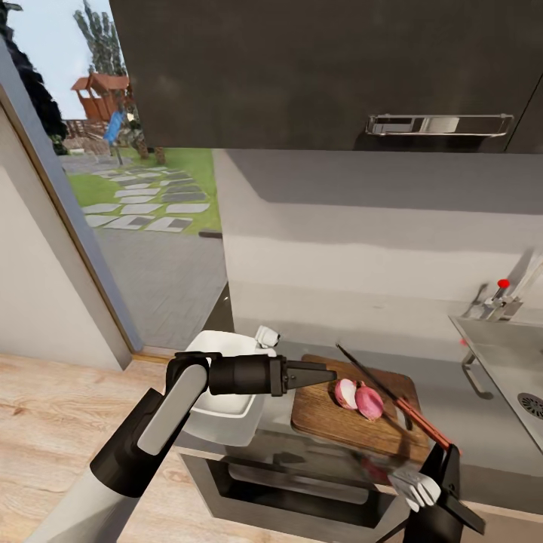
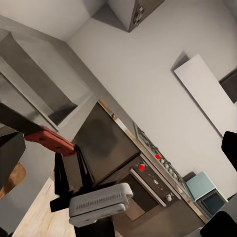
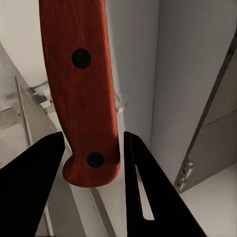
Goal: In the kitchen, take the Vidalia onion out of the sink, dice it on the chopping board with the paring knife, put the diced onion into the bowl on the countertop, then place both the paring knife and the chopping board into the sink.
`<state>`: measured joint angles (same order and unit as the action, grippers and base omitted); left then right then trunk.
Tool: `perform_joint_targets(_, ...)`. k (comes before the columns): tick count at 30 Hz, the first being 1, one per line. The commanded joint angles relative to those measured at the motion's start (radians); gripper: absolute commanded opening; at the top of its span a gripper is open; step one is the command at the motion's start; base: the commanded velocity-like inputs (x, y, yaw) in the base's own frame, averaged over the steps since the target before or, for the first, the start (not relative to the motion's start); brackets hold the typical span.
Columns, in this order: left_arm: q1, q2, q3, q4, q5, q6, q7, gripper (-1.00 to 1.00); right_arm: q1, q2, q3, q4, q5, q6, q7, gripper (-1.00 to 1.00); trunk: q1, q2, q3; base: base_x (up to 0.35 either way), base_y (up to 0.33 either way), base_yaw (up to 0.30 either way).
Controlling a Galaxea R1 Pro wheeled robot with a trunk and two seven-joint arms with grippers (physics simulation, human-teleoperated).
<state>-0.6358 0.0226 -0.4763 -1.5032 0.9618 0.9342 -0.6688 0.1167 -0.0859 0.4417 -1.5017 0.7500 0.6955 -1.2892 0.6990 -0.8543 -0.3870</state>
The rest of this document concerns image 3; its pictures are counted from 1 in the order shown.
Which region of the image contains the parer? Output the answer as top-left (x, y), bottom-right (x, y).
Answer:
top-left (39, 0), bottom-right (120, 188)

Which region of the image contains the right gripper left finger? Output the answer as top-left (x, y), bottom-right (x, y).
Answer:
top-left (0, 131), bottom-right (66, 237)

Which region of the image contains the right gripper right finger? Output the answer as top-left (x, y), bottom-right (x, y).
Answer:
top-left (123, 131), bottom-right (207, 237)

